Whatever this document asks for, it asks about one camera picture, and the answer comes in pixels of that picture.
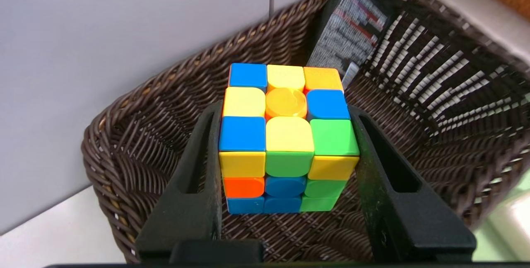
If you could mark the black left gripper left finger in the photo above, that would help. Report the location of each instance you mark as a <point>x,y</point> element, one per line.
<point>186,214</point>

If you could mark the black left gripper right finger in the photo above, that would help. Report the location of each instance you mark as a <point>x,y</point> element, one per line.
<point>414,222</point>

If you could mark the colourful puzzle cube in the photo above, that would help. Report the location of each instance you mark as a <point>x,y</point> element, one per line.
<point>287,139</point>

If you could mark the black cosmetic tube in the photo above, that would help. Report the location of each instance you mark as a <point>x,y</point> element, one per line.
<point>352,27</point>

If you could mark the dark brown wicker basket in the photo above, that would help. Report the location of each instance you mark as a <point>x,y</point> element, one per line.
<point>145,135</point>

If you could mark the light green plastic tray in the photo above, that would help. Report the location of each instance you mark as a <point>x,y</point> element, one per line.
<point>509,218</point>

